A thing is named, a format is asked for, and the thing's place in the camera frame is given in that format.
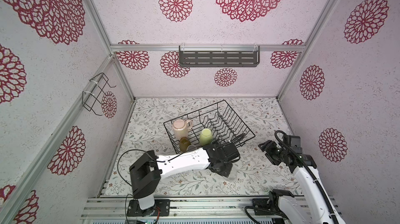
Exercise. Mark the amber glass cup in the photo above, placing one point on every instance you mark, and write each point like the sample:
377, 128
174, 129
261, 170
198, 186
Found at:
184, 143

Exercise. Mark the grey wall shelf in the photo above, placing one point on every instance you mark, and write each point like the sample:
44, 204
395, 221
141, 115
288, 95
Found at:
218, 59

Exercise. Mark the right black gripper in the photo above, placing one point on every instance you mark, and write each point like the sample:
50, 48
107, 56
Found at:
267, 147

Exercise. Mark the black wire dish rack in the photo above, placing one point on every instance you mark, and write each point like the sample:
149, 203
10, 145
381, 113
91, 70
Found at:
222, 120

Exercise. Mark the cream grey mug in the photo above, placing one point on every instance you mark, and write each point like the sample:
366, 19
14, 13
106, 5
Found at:
191, 148

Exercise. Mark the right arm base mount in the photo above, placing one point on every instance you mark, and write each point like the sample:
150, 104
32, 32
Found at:
270, 205

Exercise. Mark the pink purple mug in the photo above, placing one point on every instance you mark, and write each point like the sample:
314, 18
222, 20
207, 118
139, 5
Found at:
181, 128

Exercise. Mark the clear glass cup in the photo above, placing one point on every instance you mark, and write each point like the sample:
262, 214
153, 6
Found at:
233, 174

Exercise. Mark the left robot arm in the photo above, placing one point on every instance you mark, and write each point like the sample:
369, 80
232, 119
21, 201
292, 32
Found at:
149, 169

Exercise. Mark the black wire wall holder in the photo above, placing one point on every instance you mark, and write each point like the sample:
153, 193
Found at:
100, 100

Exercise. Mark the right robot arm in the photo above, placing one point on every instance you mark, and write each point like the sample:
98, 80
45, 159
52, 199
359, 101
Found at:
287, 149

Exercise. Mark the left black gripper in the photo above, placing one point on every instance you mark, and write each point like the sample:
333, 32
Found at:
226, 172

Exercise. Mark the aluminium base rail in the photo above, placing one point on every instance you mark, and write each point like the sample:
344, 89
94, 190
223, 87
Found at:
187, 207

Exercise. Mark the light green mug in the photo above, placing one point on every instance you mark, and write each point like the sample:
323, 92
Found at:
206, 137

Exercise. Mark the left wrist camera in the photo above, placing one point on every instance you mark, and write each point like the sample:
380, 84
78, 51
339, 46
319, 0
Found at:
228, 152

